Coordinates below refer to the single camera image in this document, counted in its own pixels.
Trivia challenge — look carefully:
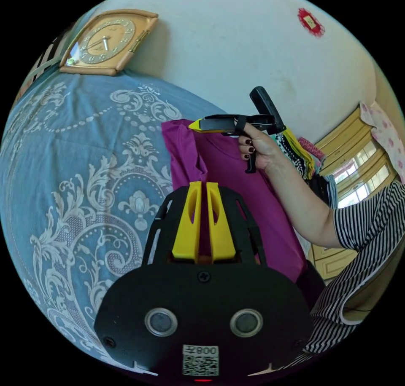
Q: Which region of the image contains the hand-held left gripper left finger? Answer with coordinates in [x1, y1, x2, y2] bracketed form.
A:
[172, 181, 202, 261]

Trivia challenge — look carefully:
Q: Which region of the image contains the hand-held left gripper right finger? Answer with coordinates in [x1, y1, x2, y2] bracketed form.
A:
[206, 182, 237, 264]

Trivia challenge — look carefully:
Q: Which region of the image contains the purple short-sleeve shirt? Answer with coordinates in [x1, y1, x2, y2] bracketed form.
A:
[161, 118, 308, 283]

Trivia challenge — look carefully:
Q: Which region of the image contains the person's right forearm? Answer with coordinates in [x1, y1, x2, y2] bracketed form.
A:
[264, 152, 342, 250]

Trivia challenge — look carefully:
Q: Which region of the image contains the person's right hand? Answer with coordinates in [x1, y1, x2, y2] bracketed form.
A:
[238, 123, 286, 175]

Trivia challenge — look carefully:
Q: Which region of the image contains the pile of clothes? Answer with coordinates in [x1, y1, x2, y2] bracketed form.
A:
[274, 129, 327, 182]

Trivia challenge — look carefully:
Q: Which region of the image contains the yellow cupboard with glass doors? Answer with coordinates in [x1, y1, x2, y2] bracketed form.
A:
[308, 101, 402, 281]

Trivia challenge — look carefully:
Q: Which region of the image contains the bed with blue printed quilt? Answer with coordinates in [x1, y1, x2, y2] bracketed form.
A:
[0, 71, 236, 371]

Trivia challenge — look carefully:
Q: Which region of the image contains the white cloth with pink flowers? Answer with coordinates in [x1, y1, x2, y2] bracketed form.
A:
[359, 101, 405, 185]

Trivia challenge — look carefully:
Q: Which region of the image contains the person's body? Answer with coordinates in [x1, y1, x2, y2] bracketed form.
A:
[284, 180, 405, 375]

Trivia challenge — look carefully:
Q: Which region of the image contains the red round wall ornament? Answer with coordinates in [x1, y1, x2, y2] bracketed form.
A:
[297, 8, 326, 38]

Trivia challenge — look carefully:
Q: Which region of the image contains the gold clock with tan frame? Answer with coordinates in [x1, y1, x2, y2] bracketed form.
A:
[59, 9, 160, 77]

